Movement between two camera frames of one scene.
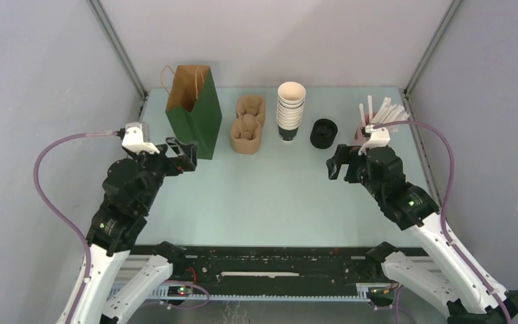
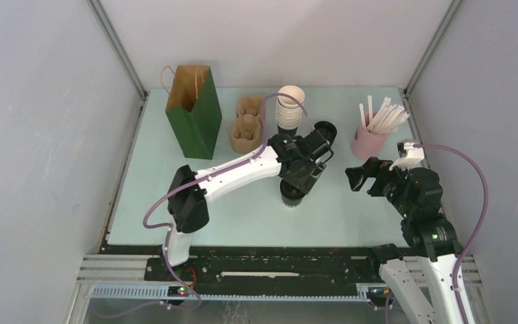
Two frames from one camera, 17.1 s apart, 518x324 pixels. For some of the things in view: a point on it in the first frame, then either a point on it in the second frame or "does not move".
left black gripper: (181, 163) -> (304, 184)
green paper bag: (193, 106) does not move
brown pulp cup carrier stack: (245, 131) does not move
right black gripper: (344, 154) -> (357, 175)
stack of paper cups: (291, 97) does not move
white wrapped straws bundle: (385, 114) does not move
